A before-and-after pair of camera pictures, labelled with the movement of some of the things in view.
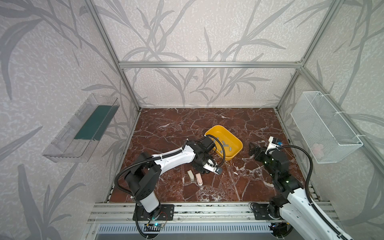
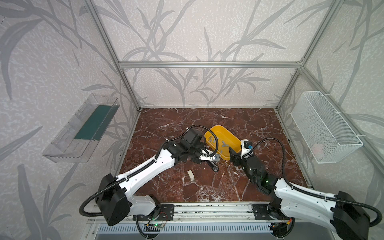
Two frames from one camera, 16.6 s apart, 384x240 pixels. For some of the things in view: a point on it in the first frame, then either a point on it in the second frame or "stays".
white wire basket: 329,138 stays
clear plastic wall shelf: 78,139 stays
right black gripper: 258,150 -> 238,157
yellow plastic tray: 232,144 stays
